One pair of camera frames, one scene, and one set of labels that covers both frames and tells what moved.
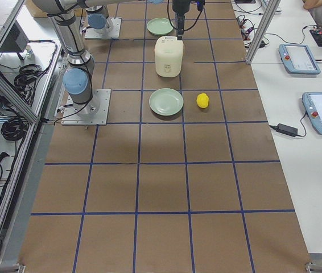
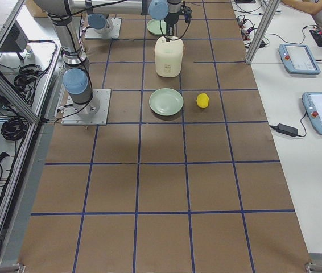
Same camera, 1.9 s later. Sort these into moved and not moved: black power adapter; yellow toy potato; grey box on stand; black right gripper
Moved: black right gripper
Not moved: yellow toy potato; black power adapter; grey box on stand
